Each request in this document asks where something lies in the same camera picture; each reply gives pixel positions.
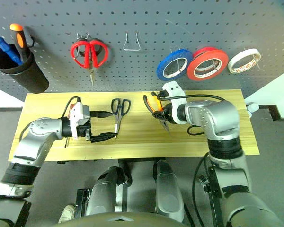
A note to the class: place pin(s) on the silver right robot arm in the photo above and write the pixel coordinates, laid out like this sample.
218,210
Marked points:
215,118

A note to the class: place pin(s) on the grey pegboard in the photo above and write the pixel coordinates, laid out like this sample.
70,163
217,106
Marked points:
142,19

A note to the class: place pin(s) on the metal scissors pegboard hook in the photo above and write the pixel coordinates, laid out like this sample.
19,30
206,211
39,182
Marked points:
82,36

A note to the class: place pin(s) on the dark rounded robot torso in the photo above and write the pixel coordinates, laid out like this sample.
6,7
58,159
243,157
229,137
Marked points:
123,220

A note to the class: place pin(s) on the black plastic cup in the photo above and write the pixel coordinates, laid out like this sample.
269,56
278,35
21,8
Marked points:
26,75

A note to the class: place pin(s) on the blue tape roll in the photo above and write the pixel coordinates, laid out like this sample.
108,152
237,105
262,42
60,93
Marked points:
164,63

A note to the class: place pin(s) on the white tape roll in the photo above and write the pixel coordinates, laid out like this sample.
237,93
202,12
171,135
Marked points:
234,60

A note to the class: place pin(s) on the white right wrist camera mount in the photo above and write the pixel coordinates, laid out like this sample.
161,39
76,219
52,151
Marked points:
174,91

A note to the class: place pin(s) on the white shoe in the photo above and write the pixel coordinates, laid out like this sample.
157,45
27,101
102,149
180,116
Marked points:
67,214

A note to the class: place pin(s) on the orange black screwdriver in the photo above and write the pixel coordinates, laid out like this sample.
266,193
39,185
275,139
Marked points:
20,40

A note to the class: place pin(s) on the black cup hook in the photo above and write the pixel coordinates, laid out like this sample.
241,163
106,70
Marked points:
32,41

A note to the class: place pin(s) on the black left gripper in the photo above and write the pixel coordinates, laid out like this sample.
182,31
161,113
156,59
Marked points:
82,132

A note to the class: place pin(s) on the white table clamp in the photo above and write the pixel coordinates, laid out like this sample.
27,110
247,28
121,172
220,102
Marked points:
252,108

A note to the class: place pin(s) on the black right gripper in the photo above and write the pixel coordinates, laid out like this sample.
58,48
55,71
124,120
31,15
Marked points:
169,114

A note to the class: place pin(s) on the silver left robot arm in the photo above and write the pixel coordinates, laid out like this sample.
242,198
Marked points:
33,142

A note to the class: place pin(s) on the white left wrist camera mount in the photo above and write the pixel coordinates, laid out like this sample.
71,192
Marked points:
79,113

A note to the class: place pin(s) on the dark rounded robot leg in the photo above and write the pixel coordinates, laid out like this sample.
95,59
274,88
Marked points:
104,189
168,189

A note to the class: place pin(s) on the red tape roll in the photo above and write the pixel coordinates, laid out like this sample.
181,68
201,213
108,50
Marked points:
196,62

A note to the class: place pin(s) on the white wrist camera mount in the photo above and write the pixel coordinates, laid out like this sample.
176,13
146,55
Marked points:
174,91
79,113

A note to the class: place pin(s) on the black floor bracket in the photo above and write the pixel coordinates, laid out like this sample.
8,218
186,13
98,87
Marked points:
81,201

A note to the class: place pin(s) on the orange black needle-nose pliers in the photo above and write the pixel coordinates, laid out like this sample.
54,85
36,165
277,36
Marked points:
153,106

